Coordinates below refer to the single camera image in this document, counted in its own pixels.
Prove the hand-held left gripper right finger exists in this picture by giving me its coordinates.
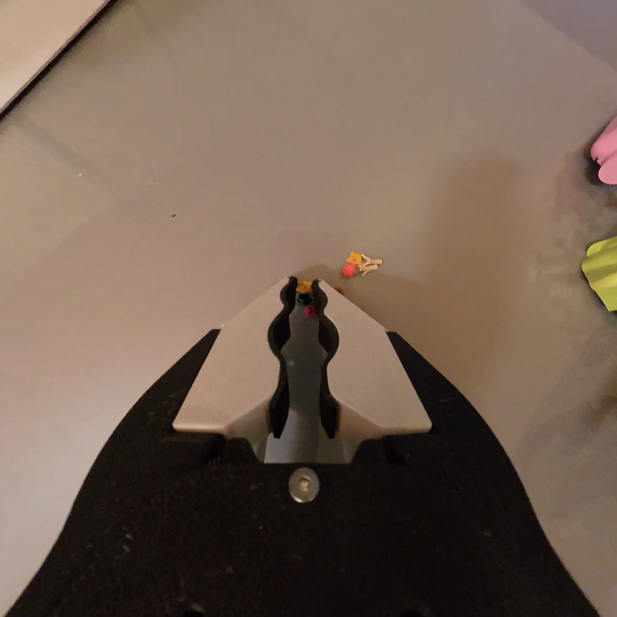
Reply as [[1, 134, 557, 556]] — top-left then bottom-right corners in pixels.
[[311, 279, 433, 448]]

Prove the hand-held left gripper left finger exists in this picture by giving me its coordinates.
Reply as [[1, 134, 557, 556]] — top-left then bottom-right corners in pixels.
[[172, 276, 298, 442]]

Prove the lime green soft toy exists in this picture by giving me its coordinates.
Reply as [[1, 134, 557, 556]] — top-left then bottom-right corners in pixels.
[[581, 236, 617, 312]]

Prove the pink soft toy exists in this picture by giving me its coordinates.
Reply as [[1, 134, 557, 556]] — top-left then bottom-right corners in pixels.
[[590, 115, 617, 185]]

